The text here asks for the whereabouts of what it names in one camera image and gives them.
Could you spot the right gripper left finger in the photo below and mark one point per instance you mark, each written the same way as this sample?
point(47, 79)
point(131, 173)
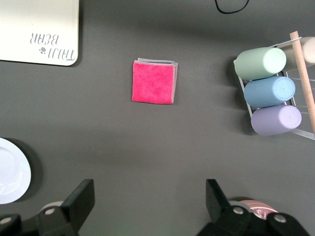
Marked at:
point(73, 209)

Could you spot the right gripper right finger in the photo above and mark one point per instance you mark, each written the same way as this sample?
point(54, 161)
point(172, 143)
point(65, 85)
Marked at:
point(221, 216)

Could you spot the white plate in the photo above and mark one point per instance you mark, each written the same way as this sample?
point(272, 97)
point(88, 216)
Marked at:
point(12, 172)

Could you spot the pink bowl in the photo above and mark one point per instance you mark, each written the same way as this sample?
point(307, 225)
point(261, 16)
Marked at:
point(261, 209)

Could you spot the pastel purple cup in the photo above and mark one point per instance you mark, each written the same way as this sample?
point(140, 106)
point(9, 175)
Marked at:
point(275, 120)

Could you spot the pastel blue cup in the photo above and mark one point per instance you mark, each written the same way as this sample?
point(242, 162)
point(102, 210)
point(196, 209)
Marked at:
point(268, 92)

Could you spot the pink folded cloth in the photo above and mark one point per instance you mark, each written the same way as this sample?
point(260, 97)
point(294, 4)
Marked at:
point(152, 82)

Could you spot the pastel green cup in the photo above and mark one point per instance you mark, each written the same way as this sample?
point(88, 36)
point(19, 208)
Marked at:
point(258, 64)

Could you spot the beige cup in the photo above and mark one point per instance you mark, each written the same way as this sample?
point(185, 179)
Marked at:
point(309, 50)

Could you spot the cream tray with bear print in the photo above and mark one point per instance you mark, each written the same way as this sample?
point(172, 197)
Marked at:
point(37, 22)

